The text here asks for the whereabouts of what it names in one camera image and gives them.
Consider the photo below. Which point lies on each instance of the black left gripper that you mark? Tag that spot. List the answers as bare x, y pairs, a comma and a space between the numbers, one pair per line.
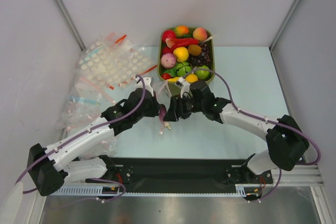
155, 107

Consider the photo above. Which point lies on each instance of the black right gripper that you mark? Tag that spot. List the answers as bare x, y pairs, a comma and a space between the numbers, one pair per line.
172, 111

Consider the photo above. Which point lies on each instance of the purple toy eggplant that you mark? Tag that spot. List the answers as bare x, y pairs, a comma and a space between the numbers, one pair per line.
162, 113

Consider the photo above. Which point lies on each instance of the clear zip top bag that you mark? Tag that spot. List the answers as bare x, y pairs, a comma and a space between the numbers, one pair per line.
161, 93

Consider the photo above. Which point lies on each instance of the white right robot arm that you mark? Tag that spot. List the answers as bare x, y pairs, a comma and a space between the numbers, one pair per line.
285, 142

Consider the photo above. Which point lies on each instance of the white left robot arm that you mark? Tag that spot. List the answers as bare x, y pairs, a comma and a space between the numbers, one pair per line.
46, 165

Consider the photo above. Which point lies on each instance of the dotted clear zip bag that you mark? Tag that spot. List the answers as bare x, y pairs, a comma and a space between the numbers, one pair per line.
113, 61

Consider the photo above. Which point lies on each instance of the pile of clear zip bags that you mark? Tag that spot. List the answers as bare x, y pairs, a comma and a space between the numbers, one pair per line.
82, 106

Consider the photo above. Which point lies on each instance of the yellow toy lemon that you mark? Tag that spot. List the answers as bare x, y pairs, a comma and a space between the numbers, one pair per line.
191, 78

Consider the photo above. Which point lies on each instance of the green toy apple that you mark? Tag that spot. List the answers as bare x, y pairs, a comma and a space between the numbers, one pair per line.
201, 72

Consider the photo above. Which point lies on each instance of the yellow toy banana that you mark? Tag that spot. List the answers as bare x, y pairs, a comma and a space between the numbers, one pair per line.
175, 79

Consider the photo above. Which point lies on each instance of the red toy tomato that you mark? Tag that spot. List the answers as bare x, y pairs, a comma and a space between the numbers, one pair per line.
166, 76

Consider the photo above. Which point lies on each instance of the green toy watermelon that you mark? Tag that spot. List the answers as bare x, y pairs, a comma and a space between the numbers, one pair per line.
182, 68

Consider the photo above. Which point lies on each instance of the dark purple toy grapes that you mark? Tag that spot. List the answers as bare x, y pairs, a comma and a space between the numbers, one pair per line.
202, 59

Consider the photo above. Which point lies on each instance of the olive green plastic bin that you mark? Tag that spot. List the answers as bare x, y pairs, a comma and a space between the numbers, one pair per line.
164, 49

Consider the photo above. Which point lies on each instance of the yellow toy apple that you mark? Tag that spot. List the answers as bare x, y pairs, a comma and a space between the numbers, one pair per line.
181, 54

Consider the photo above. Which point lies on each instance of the brown toy kiwi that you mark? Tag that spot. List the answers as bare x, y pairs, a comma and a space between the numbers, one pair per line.
194, 50

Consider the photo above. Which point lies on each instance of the pink toy onion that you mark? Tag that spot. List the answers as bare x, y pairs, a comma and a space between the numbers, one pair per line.
168, 60

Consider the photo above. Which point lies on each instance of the red toy chili pepper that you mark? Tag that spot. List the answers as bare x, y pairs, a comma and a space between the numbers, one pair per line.
184, 42

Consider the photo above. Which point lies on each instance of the toy watermelon slice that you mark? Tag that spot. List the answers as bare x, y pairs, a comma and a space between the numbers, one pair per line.
170, 42

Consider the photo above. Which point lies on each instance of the peach toy fruit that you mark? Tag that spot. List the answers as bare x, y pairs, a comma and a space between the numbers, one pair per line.
200, 34

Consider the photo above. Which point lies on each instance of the orange green toy mango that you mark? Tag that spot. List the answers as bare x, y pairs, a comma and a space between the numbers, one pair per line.
180, 31

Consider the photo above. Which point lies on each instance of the red toy apple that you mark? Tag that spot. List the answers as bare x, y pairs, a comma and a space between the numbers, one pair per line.
168, 34

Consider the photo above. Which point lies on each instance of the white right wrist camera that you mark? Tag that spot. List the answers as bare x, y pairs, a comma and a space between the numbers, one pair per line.
183, 85

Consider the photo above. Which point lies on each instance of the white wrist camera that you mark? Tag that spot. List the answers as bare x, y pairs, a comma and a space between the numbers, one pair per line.
146, 82
183, 85

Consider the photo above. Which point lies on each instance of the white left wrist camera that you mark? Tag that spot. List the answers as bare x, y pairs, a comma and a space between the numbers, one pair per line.
146, 82

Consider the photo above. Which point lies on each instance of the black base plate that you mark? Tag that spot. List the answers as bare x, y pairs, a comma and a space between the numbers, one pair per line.
183, 174

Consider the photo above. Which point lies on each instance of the white slotted cable duct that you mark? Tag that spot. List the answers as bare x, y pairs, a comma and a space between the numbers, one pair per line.
111, 190

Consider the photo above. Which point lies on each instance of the aluminium frame rail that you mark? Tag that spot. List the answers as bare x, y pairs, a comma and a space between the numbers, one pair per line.
301, 176

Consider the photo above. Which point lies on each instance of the right aluminium corner post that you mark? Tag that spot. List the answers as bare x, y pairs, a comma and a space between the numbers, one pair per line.
284, 24

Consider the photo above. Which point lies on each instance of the aluminium corner post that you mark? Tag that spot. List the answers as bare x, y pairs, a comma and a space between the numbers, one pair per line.
69, 23
284, 24

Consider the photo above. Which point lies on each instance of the left aluminium corner post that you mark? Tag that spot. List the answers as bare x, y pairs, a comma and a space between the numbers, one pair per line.
69, 23

